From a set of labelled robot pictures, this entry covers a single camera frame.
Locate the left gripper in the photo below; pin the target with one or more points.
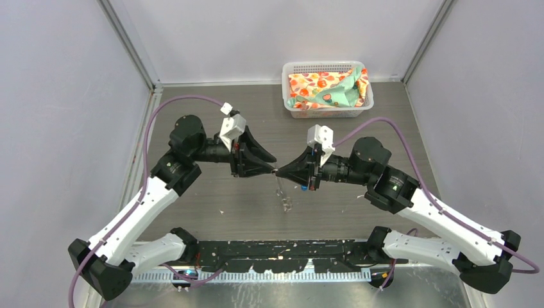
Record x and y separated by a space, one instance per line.
240 161

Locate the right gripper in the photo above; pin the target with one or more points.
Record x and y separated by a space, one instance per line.
308 163

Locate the large metal keyring disc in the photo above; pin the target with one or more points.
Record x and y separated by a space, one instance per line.
285 199

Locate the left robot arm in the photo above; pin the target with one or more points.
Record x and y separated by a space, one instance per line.
108 261

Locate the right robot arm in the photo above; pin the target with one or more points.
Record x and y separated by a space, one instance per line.
478 255

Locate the floral patterned cloth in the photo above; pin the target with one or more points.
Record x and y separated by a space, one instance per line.
328 89

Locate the white plastic basket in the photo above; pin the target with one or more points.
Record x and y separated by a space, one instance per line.
320 66

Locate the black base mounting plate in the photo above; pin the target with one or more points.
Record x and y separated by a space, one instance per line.
327 256

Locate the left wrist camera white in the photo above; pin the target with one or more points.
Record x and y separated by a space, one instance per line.
233 125

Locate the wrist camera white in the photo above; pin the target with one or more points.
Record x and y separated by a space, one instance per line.
233 125
323 136

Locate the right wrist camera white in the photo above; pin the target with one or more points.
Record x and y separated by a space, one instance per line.
323 136

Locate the aluminium frame rail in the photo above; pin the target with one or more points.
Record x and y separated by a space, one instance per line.
375 275

